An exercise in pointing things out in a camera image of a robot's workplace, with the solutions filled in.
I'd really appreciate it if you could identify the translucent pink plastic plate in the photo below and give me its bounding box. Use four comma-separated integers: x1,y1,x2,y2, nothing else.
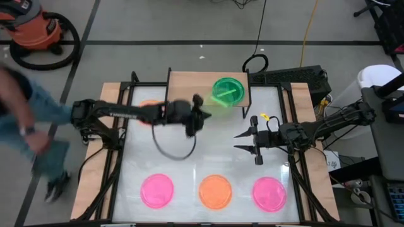
140,173,175,209
252,176,288,212

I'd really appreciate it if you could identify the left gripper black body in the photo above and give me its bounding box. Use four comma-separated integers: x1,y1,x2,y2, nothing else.
163,93,205,138

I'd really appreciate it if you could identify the white power adapter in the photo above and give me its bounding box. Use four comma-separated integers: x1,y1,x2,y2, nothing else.
324,150,342,172

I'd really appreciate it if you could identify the wooden shelf with black legs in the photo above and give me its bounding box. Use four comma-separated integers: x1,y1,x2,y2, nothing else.
165,67,253,119

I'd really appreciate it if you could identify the translucent green plastic plate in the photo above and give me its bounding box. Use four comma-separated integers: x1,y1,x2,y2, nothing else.
210,94,234,108

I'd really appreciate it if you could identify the black table frame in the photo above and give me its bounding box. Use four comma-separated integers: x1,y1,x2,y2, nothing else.
71,71,340,223

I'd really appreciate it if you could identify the blue lit keyboard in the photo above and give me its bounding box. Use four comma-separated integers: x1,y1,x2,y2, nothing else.
386,184,404,222

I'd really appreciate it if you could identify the black equipment cart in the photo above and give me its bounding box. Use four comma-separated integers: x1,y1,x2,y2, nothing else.
353,0,404,56

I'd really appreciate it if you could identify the translucent orange plastic plate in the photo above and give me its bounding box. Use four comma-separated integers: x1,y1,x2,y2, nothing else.
198,174,234,211
138,99,167,127

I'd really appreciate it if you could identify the grey desk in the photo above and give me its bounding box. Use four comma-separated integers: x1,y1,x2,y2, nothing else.
361,85,404,181

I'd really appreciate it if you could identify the orange shop vacuum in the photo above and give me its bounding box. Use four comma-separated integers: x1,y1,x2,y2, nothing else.
9,11,81,71
0,0,64,52

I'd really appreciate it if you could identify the green plastic cup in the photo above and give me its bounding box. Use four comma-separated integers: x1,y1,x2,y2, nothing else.
211,77,246,107

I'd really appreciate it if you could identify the white round chair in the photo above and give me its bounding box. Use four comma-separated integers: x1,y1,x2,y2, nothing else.
357,64,402,95

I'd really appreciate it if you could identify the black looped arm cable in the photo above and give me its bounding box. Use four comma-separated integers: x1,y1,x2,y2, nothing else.
151,122,198,161

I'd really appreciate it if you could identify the person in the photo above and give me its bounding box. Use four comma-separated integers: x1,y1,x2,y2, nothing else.
0,64,74,203

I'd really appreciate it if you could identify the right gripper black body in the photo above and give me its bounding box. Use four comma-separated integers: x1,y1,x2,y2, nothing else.
251,115,282,166

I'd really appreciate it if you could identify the black hanging cable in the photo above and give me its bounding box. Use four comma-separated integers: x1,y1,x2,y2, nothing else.
242,0,270,73

